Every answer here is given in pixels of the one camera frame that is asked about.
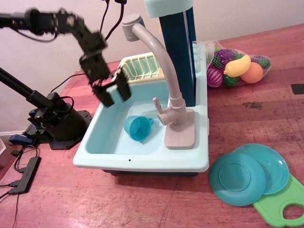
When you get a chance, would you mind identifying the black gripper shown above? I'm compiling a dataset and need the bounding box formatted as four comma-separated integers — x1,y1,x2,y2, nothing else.
79,51,132,107

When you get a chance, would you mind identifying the teal plastic toy cup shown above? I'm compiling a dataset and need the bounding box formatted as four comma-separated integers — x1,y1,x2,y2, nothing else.
123,115,155,143

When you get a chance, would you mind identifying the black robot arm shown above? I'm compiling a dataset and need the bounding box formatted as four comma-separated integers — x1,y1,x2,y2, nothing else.
0,9,131,150

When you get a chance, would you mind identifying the yellow toy dish rack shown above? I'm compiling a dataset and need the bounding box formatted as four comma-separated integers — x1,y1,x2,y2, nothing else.
118,52,164,84

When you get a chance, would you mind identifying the light blue toy sink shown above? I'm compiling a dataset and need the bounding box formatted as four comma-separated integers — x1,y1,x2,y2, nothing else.
73,44,209,173

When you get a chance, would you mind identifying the grey toy faucet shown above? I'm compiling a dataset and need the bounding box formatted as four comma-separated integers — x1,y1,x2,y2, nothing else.
122,13,195,150

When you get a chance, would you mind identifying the dark blue water tank tower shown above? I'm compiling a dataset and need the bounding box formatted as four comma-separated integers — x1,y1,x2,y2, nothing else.
144,0,196,107

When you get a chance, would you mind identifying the purple striped toy fruit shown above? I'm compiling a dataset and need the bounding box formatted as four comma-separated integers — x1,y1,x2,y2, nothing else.
207,68,223,87

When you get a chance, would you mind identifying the blue clamp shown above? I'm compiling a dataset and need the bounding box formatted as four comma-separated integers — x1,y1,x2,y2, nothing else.
9,134,35,145

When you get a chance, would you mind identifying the mesh bag of toy fruit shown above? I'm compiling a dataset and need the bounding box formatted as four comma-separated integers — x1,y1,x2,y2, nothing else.
192,40,271,88

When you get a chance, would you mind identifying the yellow toy banana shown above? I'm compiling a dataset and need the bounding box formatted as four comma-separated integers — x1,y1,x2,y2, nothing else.
224,55,251,77

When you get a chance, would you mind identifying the black usb hub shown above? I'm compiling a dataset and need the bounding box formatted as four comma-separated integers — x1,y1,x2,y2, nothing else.
8,156,41,195

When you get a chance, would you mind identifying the orange toy fruit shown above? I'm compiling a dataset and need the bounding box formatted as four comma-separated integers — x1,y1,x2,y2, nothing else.
240,62,263,84

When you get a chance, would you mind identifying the teal plate front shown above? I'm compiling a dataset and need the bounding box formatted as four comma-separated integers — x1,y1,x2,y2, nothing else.
209,153,266,207

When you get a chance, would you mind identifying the teal plate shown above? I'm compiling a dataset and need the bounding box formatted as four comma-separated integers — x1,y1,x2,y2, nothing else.
209,153,266,207
233,143,289,195

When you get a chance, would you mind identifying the teal plate back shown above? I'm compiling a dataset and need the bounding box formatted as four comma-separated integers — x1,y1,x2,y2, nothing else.
233,143,289,195

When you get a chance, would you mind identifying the black tape patch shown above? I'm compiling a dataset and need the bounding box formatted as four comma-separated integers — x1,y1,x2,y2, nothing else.
291,84,304,95

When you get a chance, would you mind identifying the green plastic cutting board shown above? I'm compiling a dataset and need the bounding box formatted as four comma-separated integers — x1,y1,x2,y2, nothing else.
253,174,304,228

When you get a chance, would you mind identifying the black hanging cable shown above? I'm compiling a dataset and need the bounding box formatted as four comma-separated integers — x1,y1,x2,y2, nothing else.
99,0,126,41

